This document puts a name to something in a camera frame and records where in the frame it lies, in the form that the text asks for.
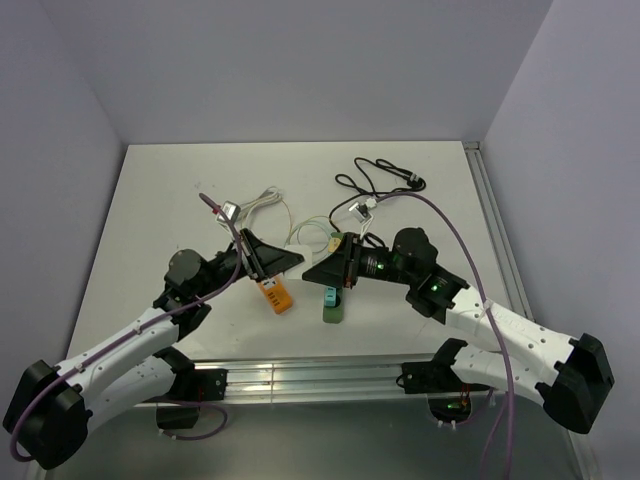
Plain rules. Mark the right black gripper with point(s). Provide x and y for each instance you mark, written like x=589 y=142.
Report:
x=340 y=267

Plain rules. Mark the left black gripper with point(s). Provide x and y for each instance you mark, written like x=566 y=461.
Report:
x=260 y=259

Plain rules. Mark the teal plug adapter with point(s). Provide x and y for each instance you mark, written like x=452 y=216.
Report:
x=331 y=298

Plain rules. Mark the yellow plug adapter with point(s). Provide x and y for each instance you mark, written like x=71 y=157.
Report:
x=334 y=243

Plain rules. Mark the orange rectangular block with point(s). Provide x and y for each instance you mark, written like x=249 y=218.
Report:
x=276 y=294

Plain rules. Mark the white charger block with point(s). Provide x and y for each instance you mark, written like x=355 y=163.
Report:
x=297 y=271

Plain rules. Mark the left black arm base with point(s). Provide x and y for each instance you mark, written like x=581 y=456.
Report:
x=193 y=394

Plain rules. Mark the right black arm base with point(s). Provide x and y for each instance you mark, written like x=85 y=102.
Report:
x=450 y=401

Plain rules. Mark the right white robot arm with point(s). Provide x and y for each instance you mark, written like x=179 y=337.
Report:
x=570 y=378

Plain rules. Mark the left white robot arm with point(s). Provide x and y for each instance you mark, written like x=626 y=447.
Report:
x=55 y=408

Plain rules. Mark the green power strip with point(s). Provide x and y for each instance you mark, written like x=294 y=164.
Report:
x=335 y=315

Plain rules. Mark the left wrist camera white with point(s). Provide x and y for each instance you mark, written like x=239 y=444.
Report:
x=229 y=211

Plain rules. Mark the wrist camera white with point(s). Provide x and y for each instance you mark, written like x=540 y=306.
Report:
x=229 y=211
x=362 y=212

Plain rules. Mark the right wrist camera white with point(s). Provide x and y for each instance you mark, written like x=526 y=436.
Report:
x=362 y=212

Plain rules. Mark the aluminium rail frame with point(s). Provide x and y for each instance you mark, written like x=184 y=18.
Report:
x=157 y=209

